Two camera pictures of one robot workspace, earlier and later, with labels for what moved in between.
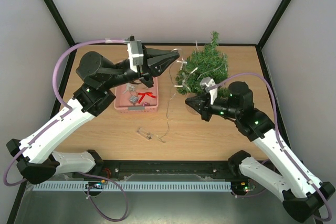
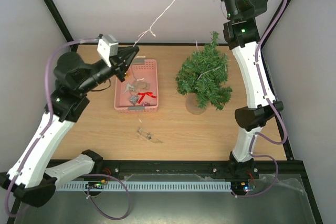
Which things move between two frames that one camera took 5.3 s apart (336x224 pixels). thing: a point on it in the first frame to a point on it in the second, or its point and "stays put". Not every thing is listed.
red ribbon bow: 148,93 stays put
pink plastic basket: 136,97 stays put
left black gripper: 153,68 to 121,62
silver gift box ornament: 134,99 stays put
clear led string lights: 145,133 to 140,131
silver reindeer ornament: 129,87 stays put
